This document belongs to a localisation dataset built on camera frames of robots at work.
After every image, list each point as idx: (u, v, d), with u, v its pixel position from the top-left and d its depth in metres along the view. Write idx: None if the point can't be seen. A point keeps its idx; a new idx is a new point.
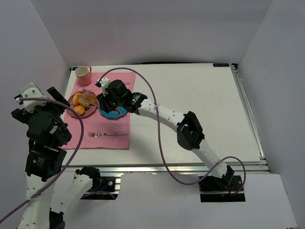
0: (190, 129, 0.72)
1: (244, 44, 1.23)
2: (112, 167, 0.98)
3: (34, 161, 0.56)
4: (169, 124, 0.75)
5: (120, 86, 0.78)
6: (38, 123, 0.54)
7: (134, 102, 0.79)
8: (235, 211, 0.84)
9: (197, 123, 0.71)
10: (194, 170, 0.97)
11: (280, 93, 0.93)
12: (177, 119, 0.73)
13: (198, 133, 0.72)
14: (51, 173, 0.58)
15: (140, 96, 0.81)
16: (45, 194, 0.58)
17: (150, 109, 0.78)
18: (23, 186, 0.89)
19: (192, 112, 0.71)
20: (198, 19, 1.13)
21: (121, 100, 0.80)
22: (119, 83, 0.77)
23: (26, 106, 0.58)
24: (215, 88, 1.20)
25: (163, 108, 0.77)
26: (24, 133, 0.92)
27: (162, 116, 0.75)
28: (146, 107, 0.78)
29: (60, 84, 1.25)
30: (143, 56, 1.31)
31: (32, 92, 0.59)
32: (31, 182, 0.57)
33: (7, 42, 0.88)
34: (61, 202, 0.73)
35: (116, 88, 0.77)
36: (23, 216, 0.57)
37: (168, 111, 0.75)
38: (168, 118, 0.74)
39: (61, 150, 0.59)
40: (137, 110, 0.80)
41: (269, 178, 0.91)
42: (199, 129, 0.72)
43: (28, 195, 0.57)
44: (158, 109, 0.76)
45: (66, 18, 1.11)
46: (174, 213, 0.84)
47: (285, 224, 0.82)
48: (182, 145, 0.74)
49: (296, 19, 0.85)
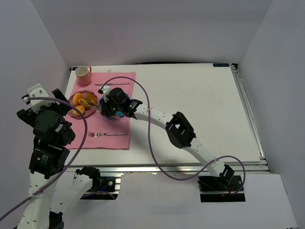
0: (181, 129, 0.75)
1: (244, 44, 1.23)
2: (112, 167, 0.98)
3: (38, 158, 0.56)
4: (160, 125, 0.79)
5: (119, 94, 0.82)
6: (44, 120, 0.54)
7: (131, 108, 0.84)
8: (236, 211, 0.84)
9: (186, 122, 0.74)
10: (194, 170, 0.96)
11: (280, 93, 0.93)
12: (166, 119, 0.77)
13: (190, 132, 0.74)
14: (54, 171, 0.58)
15: (137, 103, 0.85)
16: (47, 192, 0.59)
17: (144, 112, 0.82)
18: (23, 186, 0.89)
19: (180, 113, 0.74)
20: (198, 19, 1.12)
21: (120, 106, 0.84)
22: (119, 91, 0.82)
23: (33, 106, 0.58)
24: (215, 88, 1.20)
25: (155, 110, 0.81)
26: (24, 133, 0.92)
27: (153, 117, 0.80)
28: (140, 110, 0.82)
29: (60, 84, 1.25)
30: (143, 56, 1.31)
31: (39, 92, 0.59)
32: (33, 179, 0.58)
33: (7, 41, 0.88)
34: (61, 203, 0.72)
35: (116, 95, 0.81)
36: (25, 214, 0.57)
37: (158, 113, 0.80)
38: (158, 119, 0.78)
39: (65, 150, 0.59)
40: (134, 115, 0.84)
41: (269, 178, 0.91)
42: (189, 128, 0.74)
43: (30, 192, 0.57)
44: (151, 112, 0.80)
45: (66, 17, 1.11)
46: (174, 213, 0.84)
47: (285, 224, 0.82)
48: (175, 144, 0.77)
49: (296, 19, 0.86)
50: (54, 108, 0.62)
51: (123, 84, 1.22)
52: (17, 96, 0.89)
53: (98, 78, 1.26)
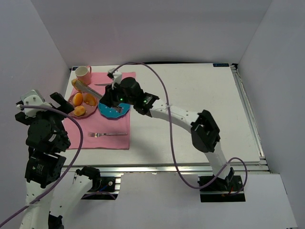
0: (206, 130, 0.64)
1: (244, 45, 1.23)
2: (112, 167, 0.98)
3: (33, 168, 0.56)
4: (183, 124, 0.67)
5: (135, 86, 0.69)
6: (37, 131, 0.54)
7: (146, 104, 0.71)
8: (236, 211, 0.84)
9: (213, 122, 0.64)
10: (194, 170, 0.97)
11: (280, 93, 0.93)
12: (191, 118, 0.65)
13: (216, 134, 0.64)
14: (50, 180, 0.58)
15: (153, 98, 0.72)
16: (44, 200, 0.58)
17: (162, 109, 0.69)
18: (23, 186, 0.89)
19: (207, 111, 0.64)
20: (198, 19, 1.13)
21: (132, 99, 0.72)
22: (134, 83, 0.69)
23: (27, 112, 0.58)
24: (215, 88, 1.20)
25: (176, 108, 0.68)
26: (24, 134, 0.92)
27: (174, 116, 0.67)
28: (157, 107, 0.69)
29: (60, 84, 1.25)
30: (143, 56, 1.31)
31: (33, 99, 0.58)
32: (30, 187, 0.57)
33: (7, 41, 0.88)
34: (60, 206, 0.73)
35: (130, 88, 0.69)
36: (23, 222, 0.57)
37: (181, 111, 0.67)
38: (181, 118, 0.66)
39: (61, 158, 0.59)
40: (148, 112, 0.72)
41: (269, 178, 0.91)
42: (215, 129, 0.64)
43: (27, 201, 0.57)
44: (171, 109, 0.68)
45: (66, 17, 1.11)
46: (174, 213, 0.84)
47: (285, 224, 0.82)
48: (198, 149, 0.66)
49: (296, 19, 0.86)
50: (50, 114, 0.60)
51: None
52: (17, 96, 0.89)
53: (98, 78, 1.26)
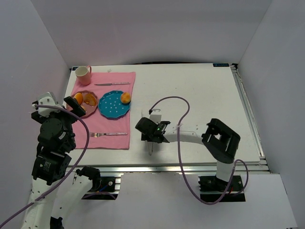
0: (223, 140, 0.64)
1: (244, 45, 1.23)
2: (112, 167, 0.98)
3: (40, 165, 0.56)
4: (196, 139, 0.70)
5: (143, 122, 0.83)
6: (48, 128, 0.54)
7: (159, 130, 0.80)
8: (236, 211, 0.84)
9: (228, 130, 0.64)
10: (196, 170, 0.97)
11: (280, 93, 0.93)
12: (201, 130, 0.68)
13: (235, 141, 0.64)
14: (55, 177, 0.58)
15: (165, 124, 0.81)
16: (50, 197, 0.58)
17: (174, 131, 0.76)
18: (23, 186, 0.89)
19: (216, 119, 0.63)
20: (198, 19, 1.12)
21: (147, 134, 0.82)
22: (143, 120, 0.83)
23: (41, 112, 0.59)
24: (215, 88, 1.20)
25: (185, 125, 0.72)
26: (24, 133, 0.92)
27: (185, 133, 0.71)
28: (169, 130, 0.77)
29: (59, 84, 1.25)
30: (143, 56, 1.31)
31: (47, 100, 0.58)
32: (36, 184, 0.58)
33: (7, 42, 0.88)
34: (60, 207, 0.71)
35: (140, 124, 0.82)
36: (26, 219, 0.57)
37: (190, 127, 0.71)
38: (192, 133, 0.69)
39: (67, 157, 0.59)
40: (165, 138, 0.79)
41: (269, 178, 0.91)
42: (233, 136, 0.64)
43: (33, 197, 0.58)
44: (180, 129, 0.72)
45: (66, 17, 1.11)
46: (174, 214, 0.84)
47: (285, 224, 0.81)
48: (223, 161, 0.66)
49: (295, 19, 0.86)
50: (63, 115, 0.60)
51: (123, 84, 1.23)
52: (17, 95, 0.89)
53: (99, 78, 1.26)
